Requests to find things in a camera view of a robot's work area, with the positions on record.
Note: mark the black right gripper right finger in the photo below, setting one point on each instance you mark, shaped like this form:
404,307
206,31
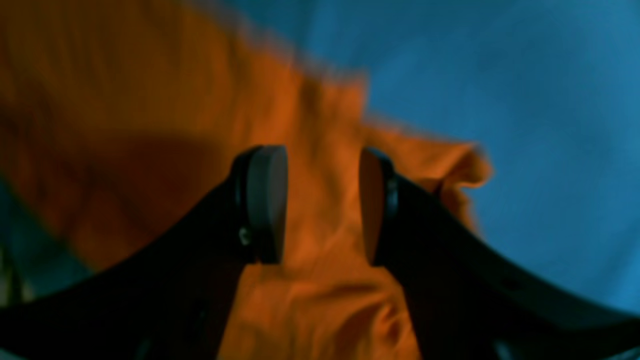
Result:
467,302

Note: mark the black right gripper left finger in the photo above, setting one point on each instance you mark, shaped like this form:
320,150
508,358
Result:
172,299

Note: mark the orange t-shirt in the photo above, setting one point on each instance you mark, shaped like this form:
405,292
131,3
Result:
325,302

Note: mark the blue table cloth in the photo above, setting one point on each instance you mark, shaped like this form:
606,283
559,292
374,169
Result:
549,88

